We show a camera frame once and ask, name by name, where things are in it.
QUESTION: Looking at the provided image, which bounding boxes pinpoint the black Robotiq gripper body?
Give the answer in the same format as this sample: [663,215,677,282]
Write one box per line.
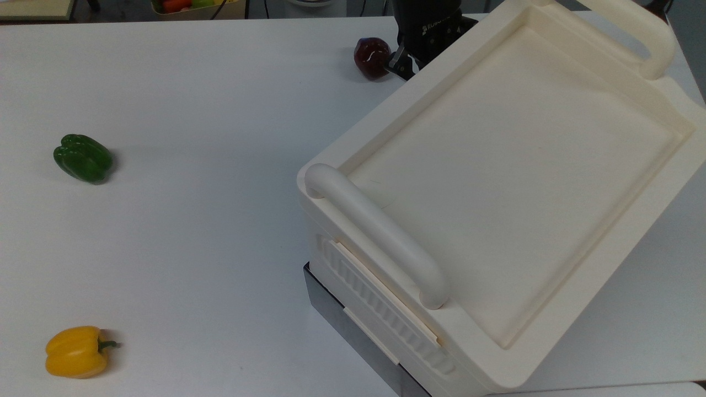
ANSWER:
[389,0,479,61]

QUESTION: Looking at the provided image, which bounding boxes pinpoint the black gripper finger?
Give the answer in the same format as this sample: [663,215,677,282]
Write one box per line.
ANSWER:
[385,46,423,82]

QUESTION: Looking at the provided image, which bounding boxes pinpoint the cream plastic cabinet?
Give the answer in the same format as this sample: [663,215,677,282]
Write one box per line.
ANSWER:
[297,0,697,397]

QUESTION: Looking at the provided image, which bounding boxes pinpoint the dark red toy apple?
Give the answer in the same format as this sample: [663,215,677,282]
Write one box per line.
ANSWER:
[354,37,393,82]

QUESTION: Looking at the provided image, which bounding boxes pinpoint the box of toy vegetables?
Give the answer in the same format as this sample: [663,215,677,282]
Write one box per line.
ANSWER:
[150,0,248,22]

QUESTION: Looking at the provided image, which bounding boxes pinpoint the green toy bell pepper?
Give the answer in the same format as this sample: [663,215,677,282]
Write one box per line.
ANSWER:
[53,133,115,185]

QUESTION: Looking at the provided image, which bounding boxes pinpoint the flat tan board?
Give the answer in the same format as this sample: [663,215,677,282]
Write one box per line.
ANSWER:
[0,0,77,22]

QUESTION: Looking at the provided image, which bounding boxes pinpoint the yellow toy bell pepper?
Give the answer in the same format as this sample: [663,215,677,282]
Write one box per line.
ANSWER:
[45,325,121,380]

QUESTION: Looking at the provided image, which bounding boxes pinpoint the cream cabinet carry handle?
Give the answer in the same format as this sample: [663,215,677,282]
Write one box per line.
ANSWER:
[304,162,451,311]
[574,0,677,81]

